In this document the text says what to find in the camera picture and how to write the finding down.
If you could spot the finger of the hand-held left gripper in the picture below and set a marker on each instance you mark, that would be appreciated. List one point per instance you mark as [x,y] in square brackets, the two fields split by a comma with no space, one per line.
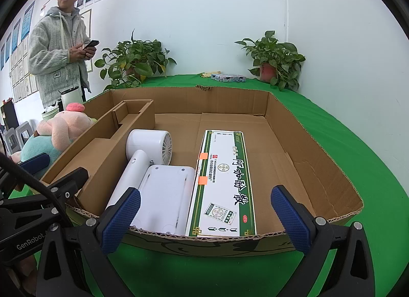
[68,182]
[35,162]

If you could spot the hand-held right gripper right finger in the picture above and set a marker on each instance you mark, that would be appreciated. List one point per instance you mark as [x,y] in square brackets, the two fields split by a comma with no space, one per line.
[290,217]

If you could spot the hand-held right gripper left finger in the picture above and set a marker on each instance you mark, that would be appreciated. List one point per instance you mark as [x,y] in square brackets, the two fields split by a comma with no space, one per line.
[121,220]

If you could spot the pink pig plush toy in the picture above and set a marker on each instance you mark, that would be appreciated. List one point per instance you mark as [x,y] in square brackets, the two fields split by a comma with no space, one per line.
[64,127]

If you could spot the white device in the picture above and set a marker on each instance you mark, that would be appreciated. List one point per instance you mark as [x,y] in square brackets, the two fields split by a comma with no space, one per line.
[166,194]

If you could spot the brown cardboard box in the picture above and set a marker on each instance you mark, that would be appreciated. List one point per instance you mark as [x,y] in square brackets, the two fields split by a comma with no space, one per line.
[287,143]

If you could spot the white and green medicine box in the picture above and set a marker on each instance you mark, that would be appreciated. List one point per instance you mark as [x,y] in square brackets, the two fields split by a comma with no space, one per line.
[223,182]

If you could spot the white hair dryer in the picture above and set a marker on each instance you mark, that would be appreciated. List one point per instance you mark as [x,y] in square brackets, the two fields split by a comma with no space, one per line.
[147,143]

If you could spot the grey plastic stool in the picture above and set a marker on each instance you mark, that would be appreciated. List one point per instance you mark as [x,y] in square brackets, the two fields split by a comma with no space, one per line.
[12,140]
[25,130]

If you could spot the white cup with green pattern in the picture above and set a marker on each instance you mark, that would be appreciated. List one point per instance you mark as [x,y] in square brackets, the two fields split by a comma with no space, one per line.
[49,114]

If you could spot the dark cabinet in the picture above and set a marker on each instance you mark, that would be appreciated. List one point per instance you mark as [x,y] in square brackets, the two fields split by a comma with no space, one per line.
[8,114]

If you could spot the green tablecloth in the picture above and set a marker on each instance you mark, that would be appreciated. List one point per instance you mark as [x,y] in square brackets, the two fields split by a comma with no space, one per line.
[351,143]

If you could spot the leafy potted plant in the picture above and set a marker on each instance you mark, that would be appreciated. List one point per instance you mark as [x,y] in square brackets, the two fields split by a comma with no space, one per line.
[137,57]

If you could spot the blue patterned tissue packet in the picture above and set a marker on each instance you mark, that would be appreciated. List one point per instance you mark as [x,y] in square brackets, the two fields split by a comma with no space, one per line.
[228,78]

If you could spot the potted plant in red pot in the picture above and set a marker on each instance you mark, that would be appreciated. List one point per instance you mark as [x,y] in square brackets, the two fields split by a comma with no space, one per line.
[274,57]

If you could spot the small yellow packet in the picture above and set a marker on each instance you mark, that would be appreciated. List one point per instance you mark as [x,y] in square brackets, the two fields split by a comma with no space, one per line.
[209,75]

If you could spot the blue wall poster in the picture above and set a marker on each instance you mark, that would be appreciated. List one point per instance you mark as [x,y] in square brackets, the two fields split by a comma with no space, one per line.
[28,22]
[8,47]
[16,36]

